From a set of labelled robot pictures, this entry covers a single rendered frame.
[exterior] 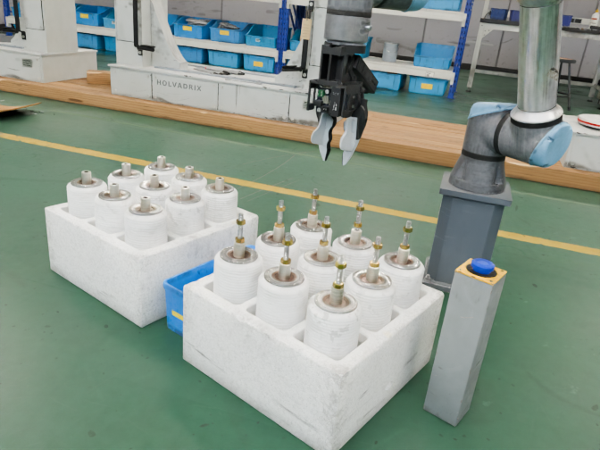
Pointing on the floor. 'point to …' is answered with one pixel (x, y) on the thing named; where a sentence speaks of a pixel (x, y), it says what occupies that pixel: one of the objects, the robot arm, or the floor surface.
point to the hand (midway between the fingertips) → (337, 154)
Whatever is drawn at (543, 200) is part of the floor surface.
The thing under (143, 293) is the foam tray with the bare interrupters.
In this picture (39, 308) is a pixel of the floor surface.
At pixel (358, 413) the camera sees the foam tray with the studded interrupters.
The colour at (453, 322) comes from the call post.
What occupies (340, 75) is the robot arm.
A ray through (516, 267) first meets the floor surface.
